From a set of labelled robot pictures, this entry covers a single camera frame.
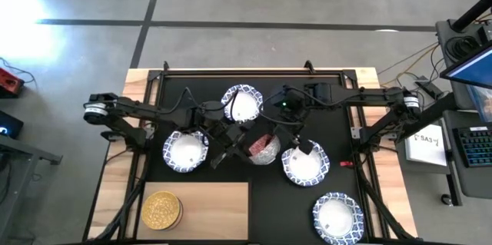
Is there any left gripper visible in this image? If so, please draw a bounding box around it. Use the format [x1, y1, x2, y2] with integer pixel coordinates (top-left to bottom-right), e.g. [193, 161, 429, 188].
[210, 118, 259, 170]

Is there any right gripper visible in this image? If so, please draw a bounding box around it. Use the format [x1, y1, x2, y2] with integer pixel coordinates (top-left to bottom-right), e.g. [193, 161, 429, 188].
[267, 114, 314, 157]

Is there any red zigzag small bowl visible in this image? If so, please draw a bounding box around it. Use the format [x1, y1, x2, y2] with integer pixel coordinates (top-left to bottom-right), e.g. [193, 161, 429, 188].
[248, 133, 281, 166]

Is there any blue white patterned paper bowl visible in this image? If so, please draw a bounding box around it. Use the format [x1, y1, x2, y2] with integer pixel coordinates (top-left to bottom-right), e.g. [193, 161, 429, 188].
[161, 129, 210, 174]
[281, 138, 331, 187]
[221, 83, 264, 124]
[311, 192, 365, 245]

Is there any light wooden board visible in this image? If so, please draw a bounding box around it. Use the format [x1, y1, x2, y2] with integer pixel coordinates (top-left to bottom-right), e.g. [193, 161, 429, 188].
[137, 181, 250, 241]

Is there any black table mat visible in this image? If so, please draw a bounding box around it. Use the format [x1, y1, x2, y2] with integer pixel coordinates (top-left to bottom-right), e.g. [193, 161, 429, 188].
[148, 74, 367, 243]

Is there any white paper sign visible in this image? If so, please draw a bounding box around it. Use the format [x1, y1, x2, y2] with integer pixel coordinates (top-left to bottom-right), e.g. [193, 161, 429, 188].
[404, 124, 447, 167]

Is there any black power strip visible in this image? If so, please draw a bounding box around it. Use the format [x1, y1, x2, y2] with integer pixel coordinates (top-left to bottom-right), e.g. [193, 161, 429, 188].
[414, 77, 444, 99]

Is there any black backlit keyboard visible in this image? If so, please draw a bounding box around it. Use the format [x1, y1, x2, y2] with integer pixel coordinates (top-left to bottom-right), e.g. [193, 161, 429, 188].
[452, 124, 492, 168]

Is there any grey equipment cart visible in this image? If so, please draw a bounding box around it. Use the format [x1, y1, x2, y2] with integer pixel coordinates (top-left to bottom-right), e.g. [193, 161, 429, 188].
[435, 18, 492, 207]

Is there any blue plastic package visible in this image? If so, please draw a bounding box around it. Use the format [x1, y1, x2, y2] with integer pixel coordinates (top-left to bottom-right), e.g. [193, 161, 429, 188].
[466, 84, 492, 124]

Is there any monitor with blue screen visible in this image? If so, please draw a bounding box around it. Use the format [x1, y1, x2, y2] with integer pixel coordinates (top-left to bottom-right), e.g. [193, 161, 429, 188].
[440, 40, 492, 91]

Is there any dark metal stand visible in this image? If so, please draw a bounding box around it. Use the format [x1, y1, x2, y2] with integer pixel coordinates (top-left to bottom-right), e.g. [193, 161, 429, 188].
[0, 133, 63, 234]

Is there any black pole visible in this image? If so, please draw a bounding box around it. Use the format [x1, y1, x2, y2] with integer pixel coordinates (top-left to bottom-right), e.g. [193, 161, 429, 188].
[450, 0, 492, 33]

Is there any black device with blue light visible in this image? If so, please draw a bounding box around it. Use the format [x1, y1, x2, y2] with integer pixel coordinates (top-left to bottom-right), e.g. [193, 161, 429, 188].
[0, 110, 25, 141]

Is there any red device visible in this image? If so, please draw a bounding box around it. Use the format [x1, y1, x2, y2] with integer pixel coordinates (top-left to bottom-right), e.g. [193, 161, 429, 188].
[0, 67, 25, 98]

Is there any black aluminium table frame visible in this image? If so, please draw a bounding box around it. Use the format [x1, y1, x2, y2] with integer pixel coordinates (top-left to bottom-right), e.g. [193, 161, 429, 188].
[82, 59, 418, 245]

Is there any coiled black cable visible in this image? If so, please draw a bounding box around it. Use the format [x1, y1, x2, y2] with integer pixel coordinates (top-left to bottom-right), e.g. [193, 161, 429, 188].
[444, 34, 482, 61]

